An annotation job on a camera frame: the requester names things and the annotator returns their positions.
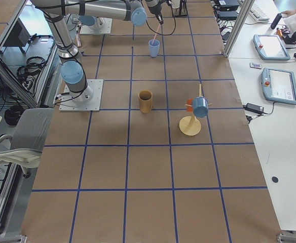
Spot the black gripper body, camera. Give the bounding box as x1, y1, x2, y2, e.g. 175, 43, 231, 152
145, 0, 162, 16

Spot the pink chopstick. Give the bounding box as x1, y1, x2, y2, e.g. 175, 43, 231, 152
151, 24, 161, 45

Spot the light blue plastic cup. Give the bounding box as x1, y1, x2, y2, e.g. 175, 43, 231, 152
149, 39, 160, 58

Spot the bamboo wooden cup holder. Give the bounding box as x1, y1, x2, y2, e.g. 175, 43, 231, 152
138, 90, 153, 113

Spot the orange mug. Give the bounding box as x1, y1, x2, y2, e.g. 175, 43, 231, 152
186, 99, 193, 112

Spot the blue mug on stand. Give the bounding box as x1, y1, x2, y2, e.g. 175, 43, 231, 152
192, 96, 208, 118

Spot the teach pendant far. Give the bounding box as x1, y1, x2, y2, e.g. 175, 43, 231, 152
253, 34, 290, 61

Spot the teach pendant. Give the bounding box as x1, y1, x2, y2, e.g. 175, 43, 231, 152
261, 68, 296, 105
253, 34, 290, 61

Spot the black power brick on desk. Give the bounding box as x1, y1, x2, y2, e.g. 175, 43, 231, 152
243, 103, 264, 114

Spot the teach pendant near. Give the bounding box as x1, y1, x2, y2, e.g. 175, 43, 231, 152
261, 68, 296, 105

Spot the grey office chair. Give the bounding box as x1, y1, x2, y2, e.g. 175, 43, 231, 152
0, 108, 54, 178

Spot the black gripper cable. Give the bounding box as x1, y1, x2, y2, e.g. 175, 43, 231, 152
145, 0, 177, 36

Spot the aluminium frame post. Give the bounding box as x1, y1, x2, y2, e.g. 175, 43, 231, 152
223, 0, 254, 58

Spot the silver robot arm, camera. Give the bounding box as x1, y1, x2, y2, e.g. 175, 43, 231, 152
32, 1, 147, 99

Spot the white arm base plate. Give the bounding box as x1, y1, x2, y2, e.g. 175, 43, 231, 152
59, 79, 104, 112

